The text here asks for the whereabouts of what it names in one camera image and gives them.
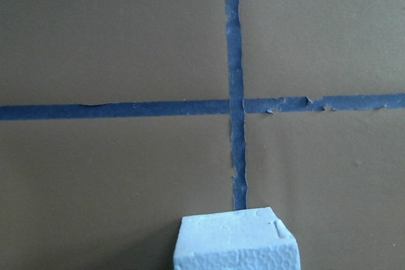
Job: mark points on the light blue block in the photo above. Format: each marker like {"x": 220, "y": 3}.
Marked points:
{"x": 244, "y": 239}

